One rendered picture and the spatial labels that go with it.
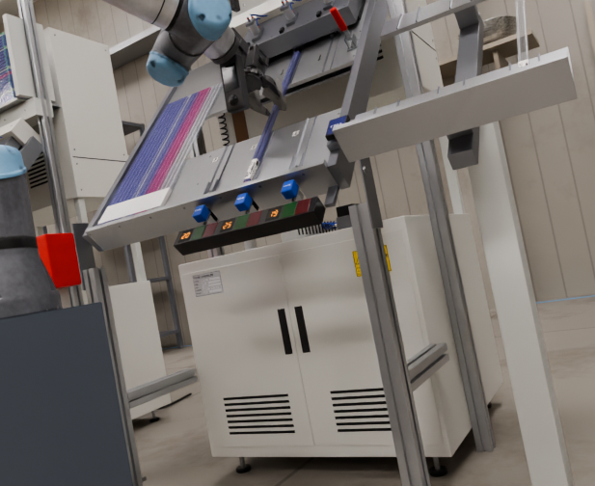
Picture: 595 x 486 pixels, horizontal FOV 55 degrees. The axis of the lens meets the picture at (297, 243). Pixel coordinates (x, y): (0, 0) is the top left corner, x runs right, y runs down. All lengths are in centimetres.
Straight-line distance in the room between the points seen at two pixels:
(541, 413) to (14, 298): 85
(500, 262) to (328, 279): 50
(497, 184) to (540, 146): 340
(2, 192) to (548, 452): 95
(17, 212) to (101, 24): 621
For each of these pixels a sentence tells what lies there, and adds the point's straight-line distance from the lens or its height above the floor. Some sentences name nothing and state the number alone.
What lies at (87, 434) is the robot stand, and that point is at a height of 39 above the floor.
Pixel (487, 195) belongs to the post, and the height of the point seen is 61.
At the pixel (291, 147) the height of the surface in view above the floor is 80.
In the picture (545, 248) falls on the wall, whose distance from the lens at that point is 446.
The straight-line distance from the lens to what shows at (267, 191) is 115.
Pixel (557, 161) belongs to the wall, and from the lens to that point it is 445.
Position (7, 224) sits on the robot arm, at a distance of 80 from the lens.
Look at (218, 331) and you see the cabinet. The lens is 164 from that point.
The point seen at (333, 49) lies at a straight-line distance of 149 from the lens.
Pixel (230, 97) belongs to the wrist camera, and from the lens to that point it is 123.
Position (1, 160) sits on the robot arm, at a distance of 82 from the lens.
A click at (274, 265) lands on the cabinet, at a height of 56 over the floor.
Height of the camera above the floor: 54
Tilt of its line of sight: 3 degrees up
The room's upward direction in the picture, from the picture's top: 11 degrees counter-clockwise
